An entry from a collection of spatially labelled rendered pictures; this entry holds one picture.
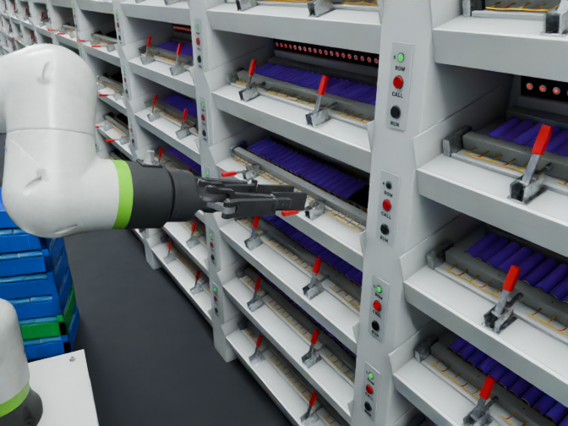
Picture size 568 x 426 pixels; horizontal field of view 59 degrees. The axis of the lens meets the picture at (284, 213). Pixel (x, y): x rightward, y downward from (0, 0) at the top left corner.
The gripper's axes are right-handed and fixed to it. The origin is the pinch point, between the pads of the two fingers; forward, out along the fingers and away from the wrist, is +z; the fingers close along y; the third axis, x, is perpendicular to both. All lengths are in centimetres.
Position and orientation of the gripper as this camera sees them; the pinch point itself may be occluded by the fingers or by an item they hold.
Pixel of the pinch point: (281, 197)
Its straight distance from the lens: 81.7
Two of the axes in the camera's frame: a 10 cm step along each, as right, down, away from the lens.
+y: -5.4, -3.5, 7.7
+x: -1.9, 9.4, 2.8
